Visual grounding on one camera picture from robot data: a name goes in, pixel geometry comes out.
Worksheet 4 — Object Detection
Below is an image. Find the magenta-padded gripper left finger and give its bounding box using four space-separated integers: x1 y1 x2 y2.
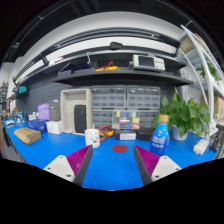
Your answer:
43 144 95 187

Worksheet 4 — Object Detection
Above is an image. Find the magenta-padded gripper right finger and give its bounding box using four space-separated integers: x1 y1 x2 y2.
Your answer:
133 144 183 187

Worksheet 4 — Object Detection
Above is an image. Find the blue drink bottle gold cap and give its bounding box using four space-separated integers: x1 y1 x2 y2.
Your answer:
149 113 171 157

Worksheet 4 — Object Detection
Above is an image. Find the flat black case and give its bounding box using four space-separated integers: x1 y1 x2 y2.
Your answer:
136 127 155 142

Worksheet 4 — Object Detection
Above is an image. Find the white power adapter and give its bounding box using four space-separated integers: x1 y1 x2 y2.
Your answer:
192 138 210 156

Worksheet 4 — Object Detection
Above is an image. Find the white mug with face print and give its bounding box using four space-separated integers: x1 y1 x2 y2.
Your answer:
84 128 101 149

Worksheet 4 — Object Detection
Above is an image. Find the brown cardboard box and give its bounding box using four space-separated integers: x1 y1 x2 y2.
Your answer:
13 127 42 146

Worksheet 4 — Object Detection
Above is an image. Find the blue box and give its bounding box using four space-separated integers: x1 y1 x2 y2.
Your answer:
27 118 48 135

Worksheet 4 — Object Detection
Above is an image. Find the flat round red coaster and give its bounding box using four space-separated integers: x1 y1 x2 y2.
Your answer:
111 144 130 154

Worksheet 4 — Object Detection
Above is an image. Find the black box with white label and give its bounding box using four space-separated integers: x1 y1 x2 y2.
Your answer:
114 129 138 141

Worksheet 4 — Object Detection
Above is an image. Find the black rectangular speaker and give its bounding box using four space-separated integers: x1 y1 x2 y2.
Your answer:
73 104 88 134

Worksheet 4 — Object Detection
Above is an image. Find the beige perforated tray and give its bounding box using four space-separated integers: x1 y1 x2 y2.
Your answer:
59 87 93 135

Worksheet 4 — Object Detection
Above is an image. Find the green potted plant white pot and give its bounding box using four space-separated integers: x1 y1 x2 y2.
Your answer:
152 87 212 141

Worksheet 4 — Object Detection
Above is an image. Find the dark grey upright box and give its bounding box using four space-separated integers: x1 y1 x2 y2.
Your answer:
48 99 62 122

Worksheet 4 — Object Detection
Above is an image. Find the purple bag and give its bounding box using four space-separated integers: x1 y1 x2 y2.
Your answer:
37 102 51 122

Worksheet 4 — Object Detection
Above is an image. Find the red and yellow multimeter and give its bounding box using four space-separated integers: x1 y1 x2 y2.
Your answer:
95 124 116 142

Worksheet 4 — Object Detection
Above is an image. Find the clear compartment parts box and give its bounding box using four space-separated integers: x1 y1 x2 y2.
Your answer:
111 110 141 131

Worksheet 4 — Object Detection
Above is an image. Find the white shelf rack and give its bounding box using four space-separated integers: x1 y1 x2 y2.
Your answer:
178 24 224 134

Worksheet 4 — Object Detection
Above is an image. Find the dark shelf unit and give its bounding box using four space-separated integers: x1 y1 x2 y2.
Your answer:
13 28 194 88

